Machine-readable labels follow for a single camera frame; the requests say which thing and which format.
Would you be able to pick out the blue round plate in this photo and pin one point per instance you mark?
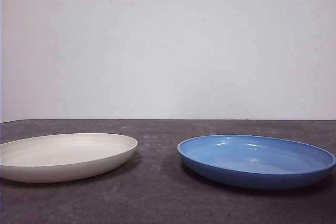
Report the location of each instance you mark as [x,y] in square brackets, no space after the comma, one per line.
[252,166]

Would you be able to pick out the white round plate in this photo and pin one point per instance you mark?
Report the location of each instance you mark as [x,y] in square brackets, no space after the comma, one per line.
[65,155]

